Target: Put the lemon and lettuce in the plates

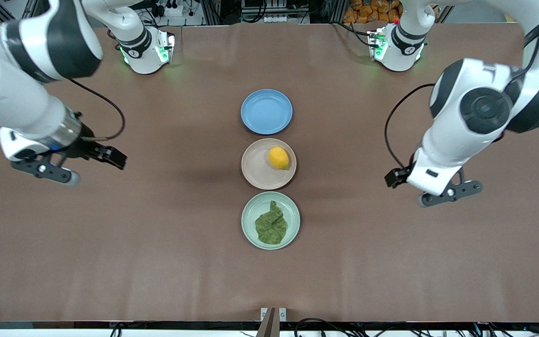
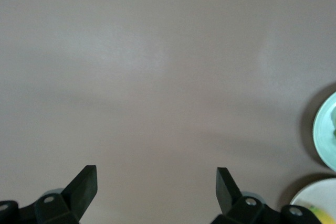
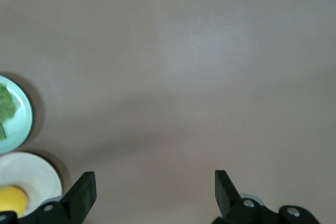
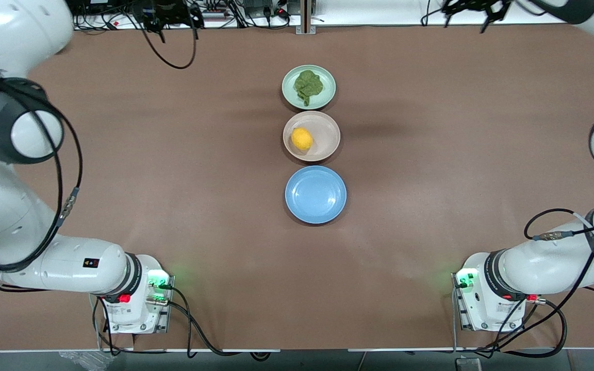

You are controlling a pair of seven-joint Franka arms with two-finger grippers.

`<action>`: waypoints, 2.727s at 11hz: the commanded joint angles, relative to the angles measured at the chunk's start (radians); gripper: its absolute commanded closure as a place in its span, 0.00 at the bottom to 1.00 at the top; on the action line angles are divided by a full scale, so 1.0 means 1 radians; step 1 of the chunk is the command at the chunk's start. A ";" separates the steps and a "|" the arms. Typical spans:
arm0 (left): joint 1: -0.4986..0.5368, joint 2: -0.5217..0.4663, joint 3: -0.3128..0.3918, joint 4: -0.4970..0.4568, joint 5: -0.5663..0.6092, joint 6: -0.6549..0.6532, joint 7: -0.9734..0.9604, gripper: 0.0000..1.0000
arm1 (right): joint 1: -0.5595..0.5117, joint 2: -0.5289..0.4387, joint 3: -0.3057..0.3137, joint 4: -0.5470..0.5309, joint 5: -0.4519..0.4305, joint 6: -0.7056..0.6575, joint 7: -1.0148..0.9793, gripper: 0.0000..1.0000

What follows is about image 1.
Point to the white power strip with plugs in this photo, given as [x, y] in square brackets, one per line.
[171, 8]

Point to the green plate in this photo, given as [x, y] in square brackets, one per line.
[251, 220]

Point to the yellow lemon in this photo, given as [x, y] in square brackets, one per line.
[279, 157]

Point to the grey metal pole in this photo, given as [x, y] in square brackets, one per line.
[269, 325]

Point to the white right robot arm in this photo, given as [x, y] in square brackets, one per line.
[17, 98]

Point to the white mounting bracket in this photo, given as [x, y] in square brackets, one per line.
[263, 312]

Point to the brown table cover sheet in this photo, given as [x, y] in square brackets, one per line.
[110, 262]

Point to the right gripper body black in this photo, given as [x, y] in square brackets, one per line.
[86, 146]

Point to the beige plate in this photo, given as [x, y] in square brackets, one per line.
[258, 166]

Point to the blue plate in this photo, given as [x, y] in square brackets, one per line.
[266, 112]

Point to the bag of oranges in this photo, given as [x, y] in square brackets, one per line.
[367, 11]

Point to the green lettuce leaf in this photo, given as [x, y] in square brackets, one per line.
[271, 224]

